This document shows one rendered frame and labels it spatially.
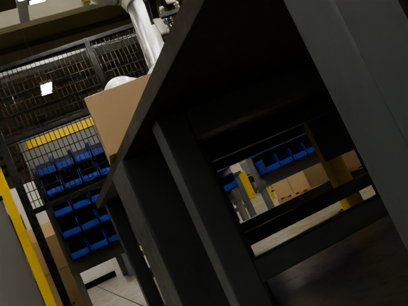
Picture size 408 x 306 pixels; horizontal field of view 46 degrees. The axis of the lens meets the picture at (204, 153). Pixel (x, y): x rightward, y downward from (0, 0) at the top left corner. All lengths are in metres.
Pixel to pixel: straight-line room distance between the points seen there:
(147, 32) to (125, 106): 0.53
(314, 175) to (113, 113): 3.75
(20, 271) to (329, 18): 3.23
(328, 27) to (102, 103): 1.27
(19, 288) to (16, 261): 0.18
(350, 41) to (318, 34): 0.05
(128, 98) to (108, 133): 0.15
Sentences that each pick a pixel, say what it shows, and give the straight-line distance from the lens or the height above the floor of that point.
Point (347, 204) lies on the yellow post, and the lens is 3.04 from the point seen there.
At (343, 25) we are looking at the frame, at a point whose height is 0.51.
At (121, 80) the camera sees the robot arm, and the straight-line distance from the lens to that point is 1.95.
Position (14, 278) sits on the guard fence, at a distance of 3.60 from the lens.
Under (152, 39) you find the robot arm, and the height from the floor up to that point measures 1.15.
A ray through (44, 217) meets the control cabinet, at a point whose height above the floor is 1.37.
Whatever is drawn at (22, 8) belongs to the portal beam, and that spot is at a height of 3.28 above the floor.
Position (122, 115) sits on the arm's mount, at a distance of 1.73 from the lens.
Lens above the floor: 0.40
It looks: 6 degrees up
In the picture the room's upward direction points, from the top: 25 degrees counter-clockwise
